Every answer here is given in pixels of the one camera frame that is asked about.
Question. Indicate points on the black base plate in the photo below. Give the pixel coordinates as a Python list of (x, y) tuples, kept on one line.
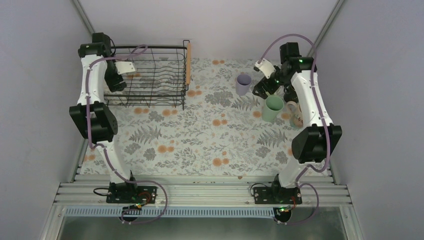
[(131, 195), (264, 195)]

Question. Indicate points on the mint green tumbler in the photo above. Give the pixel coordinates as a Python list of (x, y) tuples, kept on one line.
[(272, 107)]

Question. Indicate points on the beige floral mug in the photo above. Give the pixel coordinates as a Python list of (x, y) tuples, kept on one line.
[(296, 116)]

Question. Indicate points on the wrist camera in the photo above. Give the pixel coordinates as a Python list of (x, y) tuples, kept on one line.
[(125, 67), (266, 67)]

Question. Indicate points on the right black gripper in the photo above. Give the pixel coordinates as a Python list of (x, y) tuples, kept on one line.
[(271, 89)]

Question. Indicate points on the aluminium mounting rail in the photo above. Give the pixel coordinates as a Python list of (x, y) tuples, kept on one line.
[(196, 191)]

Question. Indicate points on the lilac plastic cup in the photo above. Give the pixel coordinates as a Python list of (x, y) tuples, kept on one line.
[(242, 86)]

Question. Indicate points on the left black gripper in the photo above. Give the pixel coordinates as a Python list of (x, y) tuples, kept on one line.
[(116, 87)]

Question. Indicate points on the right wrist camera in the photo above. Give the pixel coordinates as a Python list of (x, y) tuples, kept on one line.
[(266, 67)]

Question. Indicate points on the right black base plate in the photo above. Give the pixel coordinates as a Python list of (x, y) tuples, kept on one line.
[(264, 195)]

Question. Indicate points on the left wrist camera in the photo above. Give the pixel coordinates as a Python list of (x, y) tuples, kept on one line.
[(125, 67)]

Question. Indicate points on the black wire dish rack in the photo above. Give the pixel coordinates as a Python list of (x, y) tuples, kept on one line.
[(161, 78)]

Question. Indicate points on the black cylindrical cup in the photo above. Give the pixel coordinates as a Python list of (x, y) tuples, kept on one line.
[(290, 95)]

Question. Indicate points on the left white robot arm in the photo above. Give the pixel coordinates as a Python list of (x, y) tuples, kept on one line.
[(91, 115)]

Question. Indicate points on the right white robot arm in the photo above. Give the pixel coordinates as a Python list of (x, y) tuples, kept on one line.
[(313, 146)]

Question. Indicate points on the floral patterned table mat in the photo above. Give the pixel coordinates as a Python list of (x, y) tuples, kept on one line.
[(216, 132)]

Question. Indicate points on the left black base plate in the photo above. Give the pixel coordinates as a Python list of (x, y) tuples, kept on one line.
[(131, 195)]

